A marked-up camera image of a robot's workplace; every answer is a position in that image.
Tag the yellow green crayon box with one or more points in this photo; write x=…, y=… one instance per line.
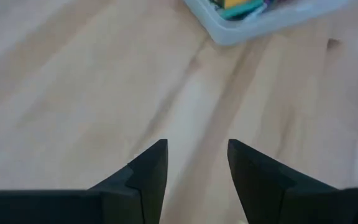
x=233, y=3

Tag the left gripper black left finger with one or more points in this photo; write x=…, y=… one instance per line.
x=129, y=202

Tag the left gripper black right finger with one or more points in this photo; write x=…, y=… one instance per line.
x=275, y=202

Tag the teal patterned note pad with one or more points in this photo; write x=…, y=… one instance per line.
x=241, y=12

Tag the clear plastic storage box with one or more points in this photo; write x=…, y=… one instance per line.
x=244, y=31

